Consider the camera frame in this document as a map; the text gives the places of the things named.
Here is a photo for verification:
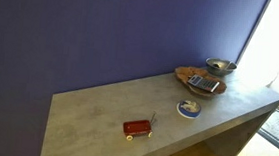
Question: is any silver metal bowl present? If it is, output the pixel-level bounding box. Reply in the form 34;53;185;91
204;56;239;79

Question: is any brown wooden bowl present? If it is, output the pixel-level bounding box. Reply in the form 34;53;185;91
172;65;229;99

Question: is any red toy wagon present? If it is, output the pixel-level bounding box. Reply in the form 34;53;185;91
122;109;158;143

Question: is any grey concrete-look cabinet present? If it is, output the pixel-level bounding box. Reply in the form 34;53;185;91
39;55;279;156

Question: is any blue and white tape roll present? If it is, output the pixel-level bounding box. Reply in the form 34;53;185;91
176;98;203;120

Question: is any grey calculator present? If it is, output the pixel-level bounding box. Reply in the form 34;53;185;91
186;73;221;94

